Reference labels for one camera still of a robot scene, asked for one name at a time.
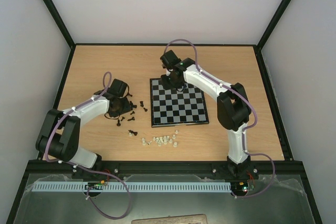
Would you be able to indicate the small circuit board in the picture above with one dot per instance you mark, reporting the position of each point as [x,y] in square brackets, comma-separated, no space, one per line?
[246,186]

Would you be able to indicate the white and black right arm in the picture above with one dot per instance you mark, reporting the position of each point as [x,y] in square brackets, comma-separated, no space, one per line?
[233,108]

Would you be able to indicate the light blue cable duct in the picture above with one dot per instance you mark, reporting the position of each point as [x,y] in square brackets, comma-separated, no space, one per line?
[134,187]

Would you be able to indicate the black enclosure frame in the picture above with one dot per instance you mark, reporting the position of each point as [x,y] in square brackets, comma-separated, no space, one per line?
[289,165]

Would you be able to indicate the white chess pieces cluster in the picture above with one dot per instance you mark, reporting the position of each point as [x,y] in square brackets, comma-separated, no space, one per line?
[164,140]

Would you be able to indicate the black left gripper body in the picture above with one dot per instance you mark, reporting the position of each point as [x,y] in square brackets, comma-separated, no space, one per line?
[122,108]

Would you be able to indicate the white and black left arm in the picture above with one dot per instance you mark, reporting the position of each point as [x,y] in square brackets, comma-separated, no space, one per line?
[60,132]

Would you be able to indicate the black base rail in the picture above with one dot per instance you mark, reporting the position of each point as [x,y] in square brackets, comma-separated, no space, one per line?
[213,170]

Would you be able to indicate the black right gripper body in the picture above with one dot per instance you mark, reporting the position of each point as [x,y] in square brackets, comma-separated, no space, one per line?
[166,82]

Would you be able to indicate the black and grey chessboard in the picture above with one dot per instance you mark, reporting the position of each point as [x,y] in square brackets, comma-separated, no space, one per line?
[182,106]

